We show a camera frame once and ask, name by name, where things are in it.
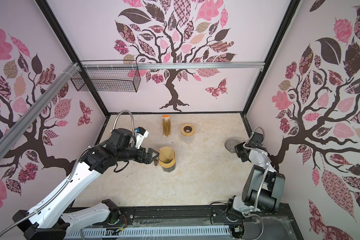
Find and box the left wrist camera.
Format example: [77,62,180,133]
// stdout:
[117,127,149,149]

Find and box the green glass dripper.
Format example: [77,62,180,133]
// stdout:
[159,158,176,168]

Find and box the black base frame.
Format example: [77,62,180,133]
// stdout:
[43,203,305,240]

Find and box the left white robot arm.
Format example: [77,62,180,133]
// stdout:
[13,143,159,240]

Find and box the aluminium rail back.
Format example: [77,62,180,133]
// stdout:
[133,62,265,70]

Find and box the white cable duct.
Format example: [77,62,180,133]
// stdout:
[65,226,232,240]

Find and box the wooden ring holder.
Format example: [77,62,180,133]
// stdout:
[159,159,176,169]
[181,124,195,137]

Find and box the left metal conduit cable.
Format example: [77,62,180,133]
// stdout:
[0,109,136,240]

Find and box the grey glass carafe mug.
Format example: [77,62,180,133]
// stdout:
[154,159,176,173]

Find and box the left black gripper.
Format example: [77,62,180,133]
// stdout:
[116,143,160,164]

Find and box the metal conduit cable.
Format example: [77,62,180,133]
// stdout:
[0,109,136,240]
[242,125,271,240]

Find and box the brown paper coffee filter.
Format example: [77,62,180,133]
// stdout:
[158,147,176,161]

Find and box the clear plastic dripper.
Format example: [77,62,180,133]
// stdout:
[180,134,195,144]

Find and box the black wire basket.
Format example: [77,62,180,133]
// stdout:
[71,60,142,93]

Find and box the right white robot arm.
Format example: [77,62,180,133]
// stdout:
[227,132,285,214]

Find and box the right metal conduit cable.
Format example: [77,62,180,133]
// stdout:
[242,125,271,240]

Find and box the coffee filter pack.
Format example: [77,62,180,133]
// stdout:
[162,115,171,137]

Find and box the aluminium rail left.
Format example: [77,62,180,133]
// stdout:
[0,63,80,161]

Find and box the aluminium rail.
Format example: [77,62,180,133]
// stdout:
[133,62,265,70]
[0,63,80,161]

